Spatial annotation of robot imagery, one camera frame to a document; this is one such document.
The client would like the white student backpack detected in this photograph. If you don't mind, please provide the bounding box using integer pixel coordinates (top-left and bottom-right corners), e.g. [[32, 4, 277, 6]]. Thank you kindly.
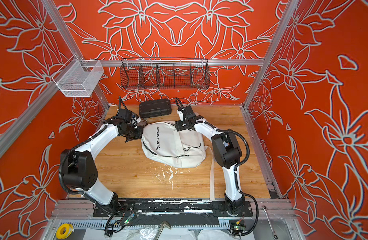
[[141, 120, 216, 201]]

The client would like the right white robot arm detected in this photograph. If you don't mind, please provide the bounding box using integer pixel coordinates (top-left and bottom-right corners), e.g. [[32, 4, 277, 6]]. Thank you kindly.
[[175, 98, 259, 238]]

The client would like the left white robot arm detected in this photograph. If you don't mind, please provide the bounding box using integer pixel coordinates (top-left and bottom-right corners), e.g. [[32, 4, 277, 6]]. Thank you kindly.
[[59, 97, 146, 216]]

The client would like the black plastic case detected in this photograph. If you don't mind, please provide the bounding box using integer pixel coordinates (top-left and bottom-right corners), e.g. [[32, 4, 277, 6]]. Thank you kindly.
[[139, 99, 172, 119]]

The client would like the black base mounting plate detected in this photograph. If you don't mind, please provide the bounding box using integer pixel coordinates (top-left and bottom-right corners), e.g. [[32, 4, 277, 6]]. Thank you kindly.
[[93, 197, 254, 218]]

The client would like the yellow tape roll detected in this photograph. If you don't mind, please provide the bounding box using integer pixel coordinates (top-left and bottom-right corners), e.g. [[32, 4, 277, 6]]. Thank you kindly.
[[56, 223, 74, 240]]

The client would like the small green circuit board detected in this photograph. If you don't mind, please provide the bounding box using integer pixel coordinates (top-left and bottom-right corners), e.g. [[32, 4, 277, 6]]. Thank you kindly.
[[230, 223, 246, 237]]

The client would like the steel wrench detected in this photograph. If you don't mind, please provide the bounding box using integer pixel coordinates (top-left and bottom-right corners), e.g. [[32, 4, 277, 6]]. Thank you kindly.
[[262, 206, 279, 240]]

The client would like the black wire wall basket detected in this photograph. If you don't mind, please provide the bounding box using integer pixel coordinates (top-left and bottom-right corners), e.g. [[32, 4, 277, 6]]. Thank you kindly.
[[120, 58, 211, 90]]

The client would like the white wire mesh basket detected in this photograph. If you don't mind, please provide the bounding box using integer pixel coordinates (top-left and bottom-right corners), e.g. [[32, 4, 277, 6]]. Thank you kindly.
[[52, 55, 104, 97]]

